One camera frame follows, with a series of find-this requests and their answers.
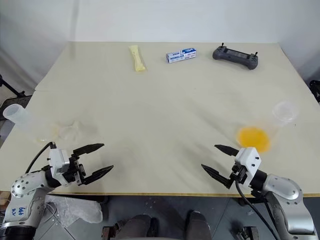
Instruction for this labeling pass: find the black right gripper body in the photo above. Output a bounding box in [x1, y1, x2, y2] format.
[228, 163, 251, 188]

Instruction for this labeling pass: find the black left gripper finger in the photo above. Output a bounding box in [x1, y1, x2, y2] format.
[72, 143, 105, 160]
[81, 164, 115, 186]

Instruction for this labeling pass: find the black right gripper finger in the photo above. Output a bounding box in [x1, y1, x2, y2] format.
[214, 144, 241, 158]
[200, 163, 235, 190]

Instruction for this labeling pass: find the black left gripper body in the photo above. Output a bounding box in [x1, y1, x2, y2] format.
[63, 153, 87, 187]

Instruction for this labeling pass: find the narrow clear plastic cup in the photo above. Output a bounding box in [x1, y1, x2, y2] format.
[2, 104, 52, 145]

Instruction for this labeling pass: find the crumpled clear plastic wrap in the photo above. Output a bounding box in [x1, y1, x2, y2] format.
[51, 119, 98, 141]

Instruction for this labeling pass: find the translucent white plastic bag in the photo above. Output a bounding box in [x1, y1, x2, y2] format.
[43, 194, 104, 225]

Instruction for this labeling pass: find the dark rounded block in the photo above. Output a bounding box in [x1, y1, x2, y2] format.
[186, 210, 213, 240]
[116, 214, 160, 240]

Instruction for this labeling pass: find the grey handheld remote controller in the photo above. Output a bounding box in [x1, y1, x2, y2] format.
[212, 42, 260, 72]

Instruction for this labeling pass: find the black tripod stand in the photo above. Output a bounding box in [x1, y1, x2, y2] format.
[0, 74, 26, 99]

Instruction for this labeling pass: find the yellow plastic sachet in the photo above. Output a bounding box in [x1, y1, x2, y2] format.
[128, 45, 148, 74]

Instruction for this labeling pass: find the blue and white carton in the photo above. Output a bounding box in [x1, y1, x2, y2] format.
[165, 47, 198, 65]

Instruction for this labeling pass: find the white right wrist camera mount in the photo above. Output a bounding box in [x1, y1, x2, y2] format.
[233, 147, 262, 187]

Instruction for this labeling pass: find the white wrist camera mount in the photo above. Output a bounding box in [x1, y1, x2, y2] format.
[233, 147, 262, 187]
[47, 148, 72, 187]

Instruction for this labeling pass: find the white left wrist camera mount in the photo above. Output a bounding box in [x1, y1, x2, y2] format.
[47, 148, 72, 187]

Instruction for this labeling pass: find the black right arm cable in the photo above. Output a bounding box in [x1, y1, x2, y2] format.
[234, 179, 280, 240]

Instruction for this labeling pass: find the dark metal floor bracket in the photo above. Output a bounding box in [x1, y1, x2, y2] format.
[101, 224, 119, 240]
[232, 222, 259, 240]

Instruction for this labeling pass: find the black metal frame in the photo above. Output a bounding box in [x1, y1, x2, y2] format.
[309, 79, 320, 103]

